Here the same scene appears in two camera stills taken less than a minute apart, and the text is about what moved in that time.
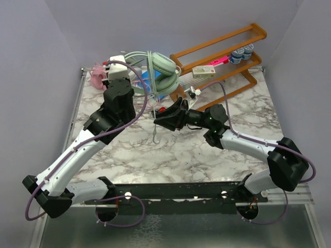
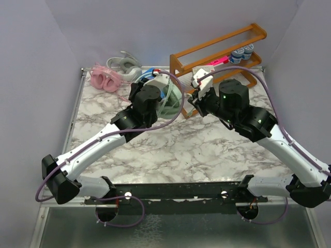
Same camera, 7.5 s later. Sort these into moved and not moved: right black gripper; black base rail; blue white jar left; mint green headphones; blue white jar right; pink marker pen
Moved: mint green headphones; right black gripper
Not moved: blue white jar left; pink marker pen; black base rail; blue white jar right
